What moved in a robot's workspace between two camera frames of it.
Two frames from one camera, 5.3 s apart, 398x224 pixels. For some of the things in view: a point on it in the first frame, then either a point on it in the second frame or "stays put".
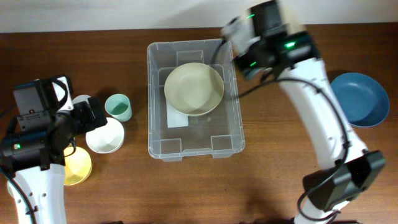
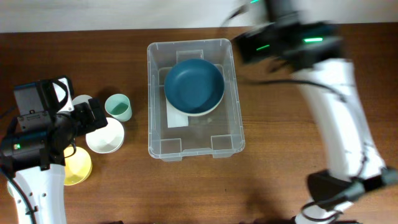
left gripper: x=84 y=110 stays put
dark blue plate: x=362 y=99 → x=193 y=85
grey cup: x=79 y=98 stays put
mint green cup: x=119 y=106 stays put
